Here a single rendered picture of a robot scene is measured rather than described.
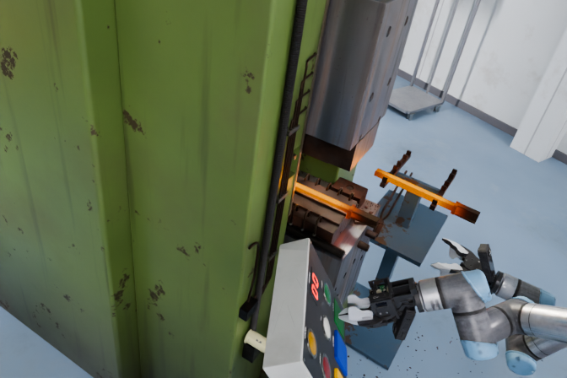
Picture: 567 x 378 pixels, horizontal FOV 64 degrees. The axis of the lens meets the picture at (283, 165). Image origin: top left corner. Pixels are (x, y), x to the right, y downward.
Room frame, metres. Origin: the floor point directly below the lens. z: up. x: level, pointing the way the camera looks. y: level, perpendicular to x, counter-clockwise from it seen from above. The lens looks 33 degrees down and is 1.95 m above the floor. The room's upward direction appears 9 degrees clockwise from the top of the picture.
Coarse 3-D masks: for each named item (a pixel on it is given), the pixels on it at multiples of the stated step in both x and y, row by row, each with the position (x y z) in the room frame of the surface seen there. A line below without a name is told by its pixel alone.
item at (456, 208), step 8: (392, 176) 1.54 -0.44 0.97; (400, 184) 1.50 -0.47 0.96; (408, 184) 1.50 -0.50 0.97; (416, 192) 1.47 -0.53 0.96; (424, 192) 1.46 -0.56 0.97; (432, 192) 1.47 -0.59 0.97; (432, 200) 1.44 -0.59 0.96; (440, 200) 1.42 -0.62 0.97; (448, 200) 1.43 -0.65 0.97; (448, 208) 1.40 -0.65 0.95; (456, 208) 1.40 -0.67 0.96; (464, 208) 1.38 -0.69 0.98; (472, 208) 1.39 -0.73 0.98; (464, 216) 1.38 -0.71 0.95; (472, 216) 1.37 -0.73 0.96
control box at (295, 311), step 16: (304, 240) 0.83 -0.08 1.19; (288, 256) 0.79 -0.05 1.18; (304, 256) 0.77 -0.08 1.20; (288, 272) 0.73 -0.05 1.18; (304, 272) 0.72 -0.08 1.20; (320, 272) 0.80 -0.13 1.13; (288, 288) 0.69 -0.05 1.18; (304, 288) 0.68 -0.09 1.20; (320, 288) 0.75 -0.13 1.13; (272, 304) 0.65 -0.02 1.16; (288, 304) 0.64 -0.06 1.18; (304, 304) 0.63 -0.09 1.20; (320, 304) 0.70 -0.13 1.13; (272, 320) 0.61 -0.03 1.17; (288, 320) 0.60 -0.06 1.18; (304, 320) 0.59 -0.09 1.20; (320, 320) 0.66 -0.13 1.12; (272, 336) 0.57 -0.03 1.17; (288, 336) 0.56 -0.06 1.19; (304, 336) 0.56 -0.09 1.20; (320, 336) 0.62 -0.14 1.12; (272, 352) 0.53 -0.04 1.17; (288, 352) 0.52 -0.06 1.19; (304, 352) 0.53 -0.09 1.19; (320, 352) 0.58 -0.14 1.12; (272, 368) 0.50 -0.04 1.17; (288, 368) 0.50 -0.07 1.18; (304, 368) 0.50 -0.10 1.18; (320, 368) 0.55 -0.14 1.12
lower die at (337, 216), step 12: (300, 180) 1.38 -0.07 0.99; (300, 192) 1.29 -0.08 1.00; (324, 192) 1.32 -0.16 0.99; (336, 192) 1.33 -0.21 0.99; (300, 204) 1.23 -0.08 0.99; (312, 204) 1.25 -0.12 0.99; (324, 204) 1.24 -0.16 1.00; (348, 204) 1.28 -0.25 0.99; (288, 216) 1.19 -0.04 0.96; (300, 216) 1.18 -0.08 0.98; (312, 216) 1.19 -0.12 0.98; (324, 216) 1.19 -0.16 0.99; (336, 216) 1.20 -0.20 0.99; (312, 228) 1.15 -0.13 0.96; (324, 228) 1.14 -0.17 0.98; (336, 228) 1.15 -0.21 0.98
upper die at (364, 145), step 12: (372, 132) 1.25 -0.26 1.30; (312, 144) 1.18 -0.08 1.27; (324, 144) 1.16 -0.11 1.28; (360, 144) 1.16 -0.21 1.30; (372, 144) 1.29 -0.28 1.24; (324, 156) 1.16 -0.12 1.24; (336, 156) 1.14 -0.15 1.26; (348, 156) 1.13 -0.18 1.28; (360, 156) 1.19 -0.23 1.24; (348, 168) 1.12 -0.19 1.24
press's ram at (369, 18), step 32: (352, 0) 1.11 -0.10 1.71; (384, 0) 1.10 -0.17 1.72; (416, 0) 1.32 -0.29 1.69; (352, 32) 1.10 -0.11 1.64; (384, 32) 1.11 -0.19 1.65; (320, 64) 1.13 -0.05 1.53; (352, 64) 1.10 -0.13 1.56; (384, 64) 1.18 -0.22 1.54; (320, 96) 1.13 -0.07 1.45; (352, 96) 1.09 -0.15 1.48; (384, 96) 1.27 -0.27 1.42; (320, 128) 1.12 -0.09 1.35; (352, 128) 1.08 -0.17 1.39
